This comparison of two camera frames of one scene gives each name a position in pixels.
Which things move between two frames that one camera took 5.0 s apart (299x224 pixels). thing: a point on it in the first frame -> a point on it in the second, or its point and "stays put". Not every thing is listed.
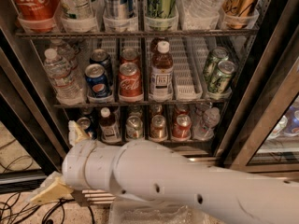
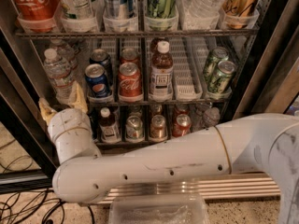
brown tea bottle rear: (154, 44) stays put
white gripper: (74, 163) -> (65, 120)
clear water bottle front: (68, 88) stays put
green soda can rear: (217, 55) stays put
